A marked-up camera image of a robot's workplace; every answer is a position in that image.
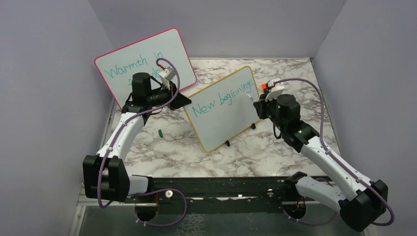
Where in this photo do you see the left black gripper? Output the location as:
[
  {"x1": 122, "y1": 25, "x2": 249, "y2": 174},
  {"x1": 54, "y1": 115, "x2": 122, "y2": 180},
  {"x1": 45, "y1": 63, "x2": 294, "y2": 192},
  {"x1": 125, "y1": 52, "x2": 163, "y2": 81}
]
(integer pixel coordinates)
[{"x1": 147, "y1": 80, "x2": 191, "y2": 110}]

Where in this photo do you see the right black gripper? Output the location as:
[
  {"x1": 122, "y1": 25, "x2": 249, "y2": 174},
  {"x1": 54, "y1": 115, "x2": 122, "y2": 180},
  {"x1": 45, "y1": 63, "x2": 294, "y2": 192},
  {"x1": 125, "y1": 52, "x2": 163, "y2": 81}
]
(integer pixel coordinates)
[{"x1": 254, "y1": 91, "x2": 286, "y2": 131}]

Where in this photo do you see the yellow framed whiteboard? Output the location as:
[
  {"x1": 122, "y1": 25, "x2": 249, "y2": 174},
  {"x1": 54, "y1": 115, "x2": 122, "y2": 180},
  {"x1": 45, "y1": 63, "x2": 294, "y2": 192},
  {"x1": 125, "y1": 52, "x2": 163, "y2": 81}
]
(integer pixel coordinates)
[{"x1": 184, "y1": 66, "x2": 259, "y2": 152}]

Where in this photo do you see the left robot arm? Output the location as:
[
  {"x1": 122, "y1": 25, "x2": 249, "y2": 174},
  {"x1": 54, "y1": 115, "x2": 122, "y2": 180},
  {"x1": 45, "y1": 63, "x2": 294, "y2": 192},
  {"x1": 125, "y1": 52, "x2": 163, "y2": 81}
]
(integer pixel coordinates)
[{"x1": 83, "y1": 68, "x2": 191, "y2": 208}]

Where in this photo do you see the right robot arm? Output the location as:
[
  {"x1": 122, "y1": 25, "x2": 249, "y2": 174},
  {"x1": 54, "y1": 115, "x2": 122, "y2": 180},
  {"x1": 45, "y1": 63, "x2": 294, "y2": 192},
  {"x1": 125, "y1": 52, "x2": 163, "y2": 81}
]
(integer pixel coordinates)
[{"x1": 253, "y1": 94, "x2": 388, "y2": 232}]

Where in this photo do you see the pink framed whiteboard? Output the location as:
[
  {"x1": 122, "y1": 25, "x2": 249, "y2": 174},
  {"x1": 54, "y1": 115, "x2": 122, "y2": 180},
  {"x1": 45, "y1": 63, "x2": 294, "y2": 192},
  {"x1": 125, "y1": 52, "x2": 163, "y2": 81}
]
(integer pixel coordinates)
[{"x1": 94, "y1": 28, "x2": 197, "y2": 107}]

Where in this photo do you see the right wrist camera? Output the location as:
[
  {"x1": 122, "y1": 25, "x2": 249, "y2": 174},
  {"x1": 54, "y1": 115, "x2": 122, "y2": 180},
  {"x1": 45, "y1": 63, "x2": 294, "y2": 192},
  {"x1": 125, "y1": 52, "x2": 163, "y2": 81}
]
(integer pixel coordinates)
[{"x1": 265, "y1": 78, "x2": 285, "y2": 101}]

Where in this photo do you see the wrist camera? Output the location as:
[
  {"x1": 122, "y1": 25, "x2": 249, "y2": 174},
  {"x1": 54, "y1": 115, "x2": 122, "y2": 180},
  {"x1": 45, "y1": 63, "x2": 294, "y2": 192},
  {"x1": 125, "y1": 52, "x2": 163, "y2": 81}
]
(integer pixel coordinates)
[
  {"x1": 265, "y1": 78, "x2": 285, "y2": 101},
  {"x1": 158, "y1": 67, "x2": 176, "y2": 88}
]

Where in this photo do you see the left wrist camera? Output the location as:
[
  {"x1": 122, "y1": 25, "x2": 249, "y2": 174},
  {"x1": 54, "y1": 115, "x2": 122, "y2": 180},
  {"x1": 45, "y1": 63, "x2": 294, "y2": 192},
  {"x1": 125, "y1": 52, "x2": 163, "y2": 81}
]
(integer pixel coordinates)
[{"x1": 158, "y1": 67, "x2": 176, "y2": 88}]

